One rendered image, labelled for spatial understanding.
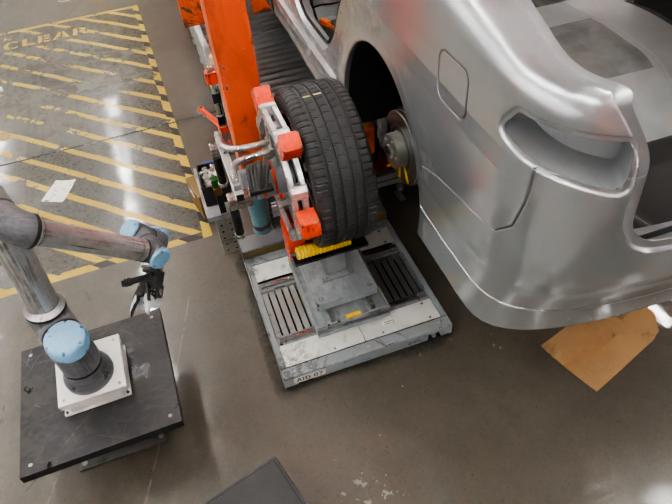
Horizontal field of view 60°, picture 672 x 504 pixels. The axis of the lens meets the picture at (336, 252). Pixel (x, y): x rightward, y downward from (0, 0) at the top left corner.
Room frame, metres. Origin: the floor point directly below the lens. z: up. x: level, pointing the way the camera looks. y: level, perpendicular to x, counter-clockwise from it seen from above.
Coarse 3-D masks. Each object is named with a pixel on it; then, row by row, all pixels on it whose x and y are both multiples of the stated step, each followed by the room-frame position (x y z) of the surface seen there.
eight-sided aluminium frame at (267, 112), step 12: (264, 108) 1.94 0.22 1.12; (276, 108) 1.93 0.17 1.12; (264, 120) 1.91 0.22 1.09; (276, 120) 1.90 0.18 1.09; (276, 132) 1.77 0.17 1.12; (276, 144) 1.74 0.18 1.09; (264, 156) 2.09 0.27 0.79; (288, 168) 1.67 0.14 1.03; (300, 168) 1.68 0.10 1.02; (288, 180) 1.64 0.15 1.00; (300, 180) 1.64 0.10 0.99; (300, 192) 1.61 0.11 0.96; (276, 204) 1.98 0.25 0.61; (288, 204) 1.95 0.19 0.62; (288, 228) 1.80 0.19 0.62
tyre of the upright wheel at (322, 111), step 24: (288, 96) 1.91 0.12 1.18; (312, 96) 1.90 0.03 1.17; (336, 96) 1.89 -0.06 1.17; (312, 120) 1.78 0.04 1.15; (336, 120) 1.78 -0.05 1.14; (360, 120) 1.78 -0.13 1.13; (312, 144) 1.69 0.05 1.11; (336, 144) 1.70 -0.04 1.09; (360, 144) 1.71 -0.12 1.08; (312, 168) 1.64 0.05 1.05; (336, 168) 1.65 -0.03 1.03; (360, 168) 1.66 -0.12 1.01; (336, 192) 1.60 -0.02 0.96; (360, 192) 1.62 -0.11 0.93; (336, 216) 1.59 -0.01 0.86; (360, 216) 1.61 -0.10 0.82; (312, 240) 1.76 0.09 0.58; (336, 240) 1.62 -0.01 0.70
